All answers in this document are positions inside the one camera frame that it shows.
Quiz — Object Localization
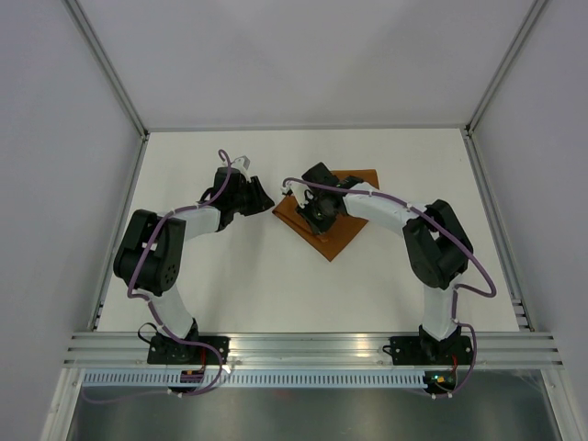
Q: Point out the right aluminium frame post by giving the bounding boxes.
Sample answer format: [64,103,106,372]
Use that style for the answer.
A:
[463,0,551,138]

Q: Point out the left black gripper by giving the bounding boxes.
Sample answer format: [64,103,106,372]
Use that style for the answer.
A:
[230,176,275,217]

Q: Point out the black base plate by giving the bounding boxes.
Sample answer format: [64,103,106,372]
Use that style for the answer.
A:
[147,334,230,366]
[388,336,473,367]

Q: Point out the aluminium frame post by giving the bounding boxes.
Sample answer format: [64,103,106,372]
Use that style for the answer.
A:
[62,0,149,141]
[463,0,551,138]

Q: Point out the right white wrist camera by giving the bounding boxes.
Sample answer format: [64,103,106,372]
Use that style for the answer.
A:
[281,180,314,208]

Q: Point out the aluminium front rail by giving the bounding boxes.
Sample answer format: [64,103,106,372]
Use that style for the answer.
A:
[62,332,563,369]

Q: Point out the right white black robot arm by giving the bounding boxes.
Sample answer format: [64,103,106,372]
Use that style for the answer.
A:
[283,163,473,367]

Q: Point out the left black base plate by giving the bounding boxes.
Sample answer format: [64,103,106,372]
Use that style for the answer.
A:
[147,334,230,366]

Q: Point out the white slotted cable duct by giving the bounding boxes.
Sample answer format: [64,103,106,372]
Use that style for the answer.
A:
[83,369,426,389]

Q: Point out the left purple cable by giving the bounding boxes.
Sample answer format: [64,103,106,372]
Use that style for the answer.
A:
[80,148,232,405]

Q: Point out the brown cloth napkin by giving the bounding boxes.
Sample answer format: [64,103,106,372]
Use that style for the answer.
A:
[272,169,379,262]

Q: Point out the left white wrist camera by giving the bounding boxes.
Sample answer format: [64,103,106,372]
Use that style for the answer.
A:
[231,155,251,182]

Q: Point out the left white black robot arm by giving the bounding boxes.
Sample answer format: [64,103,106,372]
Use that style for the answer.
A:
[113,156,274,364]

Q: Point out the left aluminium frame post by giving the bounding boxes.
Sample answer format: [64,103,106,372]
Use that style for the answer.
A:
[62,0,149,141]

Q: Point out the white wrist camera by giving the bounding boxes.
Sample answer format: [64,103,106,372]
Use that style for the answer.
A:
[281,180,314,208]
[231,155,251,182]

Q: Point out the rear aluminium frame bar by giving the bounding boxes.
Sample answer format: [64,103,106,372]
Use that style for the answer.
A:
[146,122,468,133]

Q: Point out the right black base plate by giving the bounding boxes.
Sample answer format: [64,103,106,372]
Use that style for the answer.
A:
[388,336,473,367]

